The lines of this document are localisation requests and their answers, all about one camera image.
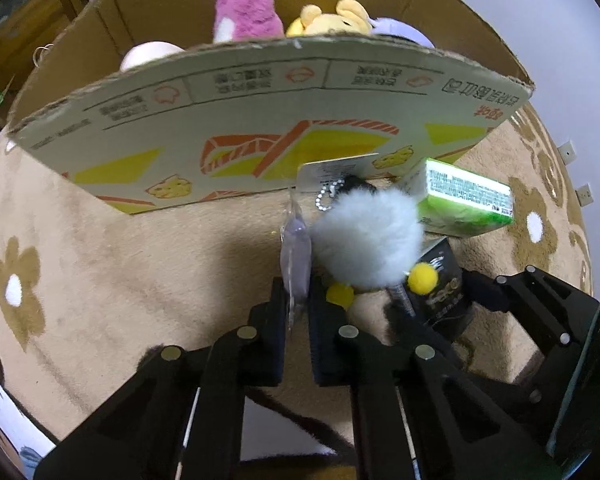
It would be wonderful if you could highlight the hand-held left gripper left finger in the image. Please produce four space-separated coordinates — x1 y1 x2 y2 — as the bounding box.
32 276 288 480

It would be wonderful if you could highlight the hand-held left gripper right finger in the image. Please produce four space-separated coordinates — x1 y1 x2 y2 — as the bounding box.
308 276 563 480

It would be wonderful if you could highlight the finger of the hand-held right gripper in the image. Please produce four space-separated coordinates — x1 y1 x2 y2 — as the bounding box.
384 287 561 442
462 264 600 363

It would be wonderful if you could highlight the black packet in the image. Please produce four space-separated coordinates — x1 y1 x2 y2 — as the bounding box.
399 237 477 342

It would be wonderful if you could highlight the green white carton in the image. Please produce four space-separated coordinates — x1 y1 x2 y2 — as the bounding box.
399 157 516 239

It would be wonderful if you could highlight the white fluffy keychain plush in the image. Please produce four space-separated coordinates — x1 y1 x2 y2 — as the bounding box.
279 154 439 332

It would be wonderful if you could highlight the cardboard box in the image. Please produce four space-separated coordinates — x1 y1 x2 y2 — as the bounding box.
7 0 536 217

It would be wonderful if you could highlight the purple-haired plush doll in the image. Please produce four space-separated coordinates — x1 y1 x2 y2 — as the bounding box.
370 16 436 50

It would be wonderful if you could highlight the white round plush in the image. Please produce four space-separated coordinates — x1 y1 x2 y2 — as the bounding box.
119 41 186 73

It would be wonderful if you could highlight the yellow plush toy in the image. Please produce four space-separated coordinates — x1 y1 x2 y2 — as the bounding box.
286 0 374 37

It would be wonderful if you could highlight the magenta bear plush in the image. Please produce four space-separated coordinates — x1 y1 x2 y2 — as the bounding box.
213 0 285 44

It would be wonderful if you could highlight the brown flower blanket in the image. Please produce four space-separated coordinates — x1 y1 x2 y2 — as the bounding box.
0 104 597 480

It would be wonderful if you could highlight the wooden wardrobe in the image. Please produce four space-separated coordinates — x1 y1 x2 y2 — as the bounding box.
0 0 101 88

